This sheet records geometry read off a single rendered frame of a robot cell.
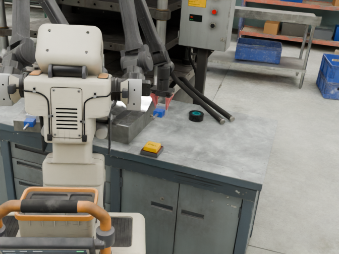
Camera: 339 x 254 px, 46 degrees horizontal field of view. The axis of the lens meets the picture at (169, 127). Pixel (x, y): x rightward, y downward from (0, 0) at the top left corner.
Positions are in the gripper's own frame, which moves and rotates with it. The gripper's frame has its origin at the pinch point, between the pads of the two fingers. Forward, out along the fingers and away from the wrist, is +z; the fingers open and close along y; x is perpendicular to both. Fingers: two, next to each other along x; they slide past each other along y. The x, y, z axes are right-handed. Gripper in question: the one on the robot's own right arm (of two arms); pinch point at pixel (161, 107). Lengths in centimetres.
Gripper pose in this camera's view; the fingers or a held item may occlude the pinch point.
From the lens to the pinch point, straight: 186.6
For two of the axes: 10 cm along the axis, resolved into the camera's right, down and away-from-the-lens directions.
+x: -3.2, 3.7, -8.7
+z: -0.7, 9.1, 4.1
